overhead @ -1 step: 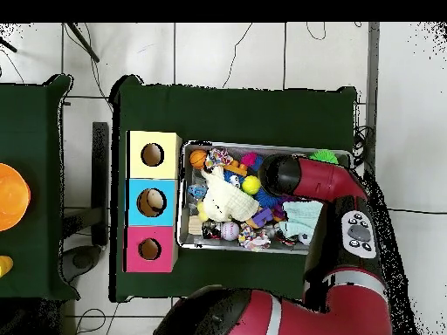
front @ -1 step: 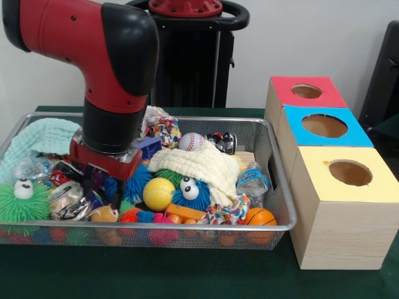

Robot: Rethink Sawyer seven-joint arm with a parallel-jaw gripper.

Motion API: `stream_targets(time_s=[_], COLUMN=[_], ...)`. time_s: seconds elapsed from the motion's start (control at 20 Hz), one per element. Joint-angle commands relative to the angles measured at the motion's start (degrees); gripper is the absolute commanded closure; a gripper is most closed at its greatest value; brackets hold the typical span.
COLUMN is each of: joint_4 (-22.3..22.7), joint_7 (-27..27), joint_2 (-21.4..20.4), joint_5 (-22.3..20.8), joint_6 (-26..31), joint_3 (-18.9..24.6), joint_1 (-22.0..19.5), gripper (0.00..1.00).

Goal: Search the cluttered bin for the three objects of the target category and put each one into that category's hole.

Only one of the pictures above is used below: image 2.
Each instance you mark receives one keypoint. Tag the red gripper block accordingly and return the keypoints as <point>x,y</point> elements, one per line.
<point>103,162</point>

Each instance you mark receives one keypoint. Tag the plain blue spiky ball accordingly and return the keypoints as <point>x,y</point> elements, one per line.
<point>135,183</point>

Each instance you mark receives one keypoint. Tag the smooth yellow ball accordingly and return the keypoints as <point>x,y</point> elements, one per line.
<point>159,192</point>

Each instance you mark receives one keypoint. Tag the cream yellow cloth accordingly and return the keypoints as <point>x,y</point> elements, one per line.
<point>193,163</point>

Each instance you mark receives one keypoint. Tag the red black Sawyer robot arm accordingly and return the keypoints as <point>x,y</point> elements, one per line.
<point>93,46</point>

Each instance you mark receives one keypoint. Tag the shallow metal mesh bin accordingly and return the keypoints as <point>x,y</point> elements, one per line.
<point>265,140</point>

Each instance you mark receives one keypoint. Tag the wooden box with three holes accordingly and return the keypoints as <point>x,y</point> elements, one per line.
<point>343,236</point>

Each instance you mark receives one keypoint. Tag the small brown plush toy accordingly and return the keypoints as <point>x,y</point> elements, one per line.
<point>104,215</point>

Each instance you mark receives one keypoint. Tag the crushed silver drink can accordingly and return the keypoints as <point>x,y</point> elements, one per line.
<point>68,202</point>

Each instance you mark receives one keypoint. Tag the green spiky ball with eyes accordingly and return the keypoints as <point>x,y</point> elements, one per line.
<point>28,208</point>

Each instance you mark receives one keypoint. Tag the mint green cloth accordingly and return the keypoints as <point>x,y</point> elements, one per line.
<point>37,137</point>

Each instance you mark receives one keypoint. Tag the white toy baseball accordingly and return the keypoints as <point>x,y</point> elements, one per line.
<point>190,142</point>

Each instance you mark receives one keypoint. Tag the dark green table cloth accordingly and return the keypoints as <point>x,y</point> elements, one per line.
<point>386,134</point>
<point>156,274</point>

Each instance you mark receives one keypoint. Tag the crushed black drink can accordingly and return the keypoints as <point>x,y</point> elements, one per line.
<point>223,143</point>

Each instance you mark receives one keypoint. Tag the crushed clear water bottle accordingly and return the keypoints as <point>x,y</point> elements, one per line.
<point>252,183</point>

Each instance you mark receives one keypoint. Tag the orange toy basketball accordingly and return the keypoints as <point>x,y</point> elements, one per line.
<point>260,217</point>

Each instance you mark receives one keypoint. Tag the black upright panel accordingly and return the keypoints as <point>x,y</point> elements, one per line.
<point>383,78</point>

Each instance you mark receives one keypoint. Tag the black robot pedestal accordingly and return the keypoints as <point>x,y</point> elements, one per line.
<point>199,62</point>

